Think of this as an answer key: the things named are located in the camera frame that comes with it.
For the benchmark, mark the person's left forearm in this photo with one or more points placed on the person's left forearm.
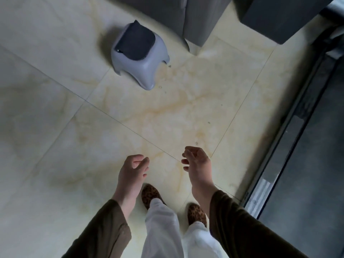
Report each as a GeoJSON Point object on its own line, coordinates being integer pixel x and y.
{"type": "Point", "coordinates": [107, 231]}

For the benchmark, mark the white trousers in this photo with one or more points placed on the white trousers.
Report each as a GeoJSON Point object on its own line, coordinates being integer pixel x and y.
{"type": "Point", "coordinates": [161, 233]}

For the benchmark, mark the person's right hand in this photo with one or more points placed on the person's right hand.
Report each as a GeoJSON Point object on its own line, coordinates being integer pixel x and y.
{"type": "Point", "coordinates": [201, 169]}

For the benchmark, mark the person's left hand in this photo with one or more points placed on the person's left hand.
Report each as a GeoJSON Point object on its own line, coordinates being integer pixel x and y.
{"type": "Point", "coordinates": [130, 177]}

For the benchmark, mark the dark gray ottoman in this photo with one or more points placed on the dark gray ottoman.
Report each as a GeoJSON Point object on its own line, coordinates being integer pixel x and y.
{"type": "Point", "coordinates": [282, 16]}

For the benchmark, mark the leopard print shoe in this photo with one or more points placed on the leopard print shoe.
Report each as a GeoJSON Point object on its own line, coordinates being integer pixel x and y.
{"type": "Point", "coordinates": [195, 213]}
{"type": "Point", "coordinates": [150, 194]}

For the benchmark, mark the person's left fingers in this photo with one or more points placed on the person's left fingers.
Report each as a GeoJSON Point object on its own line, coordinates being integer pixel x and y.
{"type": "Point", "coordinates": [141, 162]}

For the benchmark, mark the person's right fingers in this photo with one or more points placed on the person's right fingers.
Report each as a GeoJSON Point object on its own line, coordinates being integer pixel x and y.
{"type": "Point", "coordinates": [188, 155]}

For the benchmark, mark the gray fabric sofa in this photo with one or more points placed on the gray fabric sofa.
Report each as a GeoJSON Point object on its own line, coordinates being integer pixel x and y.
{"type": "Point", "coordinates": [193, 16]}

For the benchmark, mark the person's right forearm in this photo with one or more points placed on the person's right forearm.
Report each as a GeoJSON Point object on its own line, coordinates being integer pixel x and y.
{"type": "Point", "coordinates": [236, 228]}

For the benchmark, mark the metal sliding door track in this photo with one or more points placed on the metal sliding door track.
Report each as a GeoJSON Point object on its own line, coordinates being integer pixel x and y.
{"type": "Point", "coordinates": [285, 147]}

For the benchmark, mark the gray plastic stool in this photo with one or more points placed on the gray plastic stool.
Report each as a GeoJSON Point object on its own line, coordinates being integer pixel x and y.
{"type": "Point", "coordinates": [139, 55]}

